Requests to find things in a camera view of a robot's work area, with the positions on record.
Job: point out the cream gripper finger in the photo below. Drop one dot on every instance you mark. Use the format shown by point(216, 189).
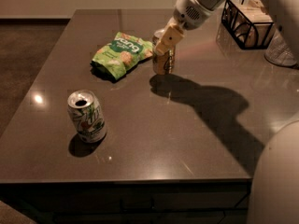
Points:
point(171, 35)

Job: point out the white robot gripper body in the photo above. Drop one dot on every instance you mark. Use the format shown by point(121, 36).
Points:
point(189, 12)

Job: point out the orange soda can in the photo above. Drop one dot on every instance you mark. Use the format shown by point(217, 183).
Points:
point(162, 65)

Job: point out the green rice chip bag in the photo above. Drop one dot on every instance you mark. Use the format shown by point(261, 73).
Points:
point(122, 54)

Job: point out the white green 7up can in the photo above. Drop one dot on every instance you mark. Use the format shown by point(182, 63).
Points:
point(87, 116)

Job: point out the paper packets in basket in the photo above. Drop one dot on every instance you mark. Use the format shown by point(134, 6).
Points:
point(252, 26)

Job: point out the clear glass cup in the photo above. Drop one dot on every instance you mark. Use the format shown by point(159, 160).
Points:
point(279, 53)

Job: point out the dark cabinet drawers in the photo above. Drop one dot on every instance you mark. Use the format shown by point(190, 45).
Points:
point(95, 203)

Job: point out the black wire basket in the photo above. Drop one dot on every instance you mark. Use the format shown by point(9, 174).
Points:
point(227, 18)

